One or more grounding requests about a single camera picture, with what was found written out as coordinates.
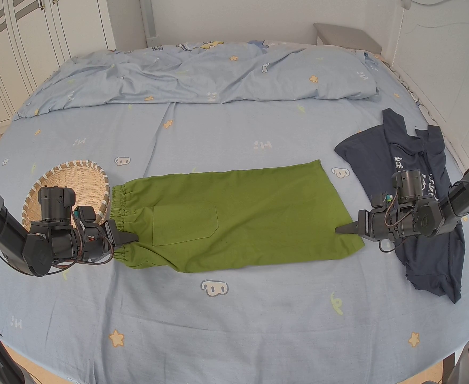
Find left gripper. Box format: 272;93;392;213
54;219;120;264

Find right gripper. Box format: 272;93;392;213
358;208;418;242

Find round woven basket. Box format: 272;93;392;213
21;158;112;233

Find dark blue T-shirt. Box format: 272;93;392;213
334;107;467;304

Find white wardrobe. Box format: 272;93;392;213
0;0;117;127

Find grey wall duct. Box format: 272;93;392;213
136;0;160;43

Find green shorts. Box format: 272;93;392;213
106;159;366;274

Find bed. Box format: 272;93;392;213
0;0;469;384

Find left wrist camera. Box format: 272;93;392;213
75;206;99;227

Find pale blue quilt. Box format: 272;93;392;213
12;38;381;121

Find grey bedside table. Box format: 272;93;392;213
314;22;383;53

